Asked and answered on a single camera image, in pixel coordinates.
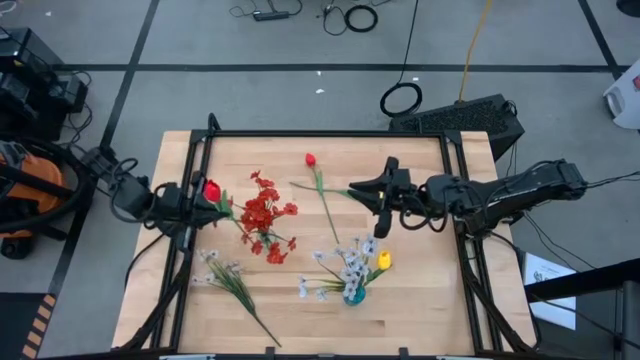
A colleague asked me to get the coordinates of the white paper sheet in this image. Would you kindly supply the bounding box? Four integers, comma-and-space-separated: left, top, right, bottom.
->
522, 252, 578, 331

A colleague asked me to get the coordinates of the red artificial flower spray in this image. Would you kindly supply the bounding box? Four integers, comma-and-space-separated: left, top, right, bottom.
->
247, 169, 300, 236
238, 219, 300, 266

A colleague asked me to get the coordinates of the white artificial flower spray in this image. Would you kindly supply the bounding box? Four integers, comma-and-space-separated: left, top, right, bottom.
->
191, 248, 283, 348
297, 233, 381, 304

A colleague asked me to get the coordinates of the black metal stand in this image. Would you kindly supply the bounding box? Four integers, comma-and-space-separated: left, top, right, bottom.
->
524, 257, 640, 360

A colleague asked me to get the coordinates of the red artificial tulip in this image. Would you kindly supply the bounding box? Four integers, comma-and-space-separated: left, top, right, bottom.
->
303, 152, 342, 245
202, 178, 251, 241

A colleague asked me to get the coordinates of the white plastic device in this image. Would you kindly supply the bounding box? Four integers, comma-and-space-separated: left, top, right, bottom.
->
602, 59, 640, 132

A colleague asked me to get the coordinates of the coiled black cable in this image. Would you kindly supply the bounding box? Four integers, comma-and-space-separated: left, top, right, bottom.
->
343, 4, 379, 34

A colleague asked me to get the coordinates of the black metal table frame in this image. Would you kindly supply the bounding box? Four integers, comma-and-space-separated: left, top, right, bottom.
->
117, 112, 544, 360

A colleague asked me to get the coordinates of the black perforated computer tower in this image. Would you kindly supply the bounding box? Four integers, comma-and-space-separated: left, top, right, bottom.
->
388, 93, 526, 162

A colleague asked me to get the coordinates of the blue diamond-pattern glass vase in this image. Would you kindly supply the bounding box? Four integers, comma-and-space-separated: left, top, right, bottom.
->
343, 285, 368, 307

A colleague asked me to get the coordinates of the yellow cable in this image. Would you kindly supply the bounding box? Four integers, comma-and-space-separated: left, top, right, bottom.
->
457, 0, 494, 104

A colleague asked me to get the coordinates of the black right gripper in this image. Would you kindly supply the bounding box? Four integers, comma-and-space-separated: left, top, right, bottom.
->
348, 156, 426, 239

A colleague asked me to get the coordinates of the small black box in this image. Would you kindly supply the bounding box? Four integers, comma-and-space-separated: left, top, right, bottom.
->
47, 72, 90, 115

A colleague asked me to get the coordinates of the orange vacuum cleaner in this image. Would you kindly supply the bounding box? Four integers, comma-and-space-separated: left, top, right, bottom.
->
0, 139, 69, 261

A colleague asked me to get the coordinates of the black power strip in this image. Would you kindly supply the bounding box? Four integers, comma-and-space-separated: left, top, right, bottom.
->
252, 10, 291, 22

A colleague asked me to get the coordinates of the black equipment case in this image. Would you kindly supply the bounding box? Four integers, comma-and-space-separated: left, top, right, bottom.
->
0, 27, 65, 144

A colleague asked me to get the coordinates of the black cable with coil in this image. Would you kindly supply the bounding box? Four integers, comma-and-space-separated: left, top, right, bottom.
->
378, 0, 424, 119

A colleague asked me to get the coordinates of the black round object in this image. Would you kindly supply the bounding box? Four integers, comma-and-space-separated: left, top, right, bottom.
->
615, 0, 640, 19

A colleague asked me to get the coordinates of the black vacuum hose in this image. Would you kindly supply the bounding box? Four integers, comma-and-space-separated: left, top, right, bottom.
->
0, 130, 94, 234

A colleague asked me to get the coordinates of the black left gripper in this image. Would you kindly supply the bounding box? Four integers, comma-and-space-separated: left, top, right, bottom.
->
159, 172, 232, 251

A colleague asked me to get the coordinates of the yellow artificial tulip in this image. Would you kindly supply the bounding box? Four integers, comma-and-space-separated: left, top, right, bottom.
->
288, 180, 361, 197
362, 249, 394, 296

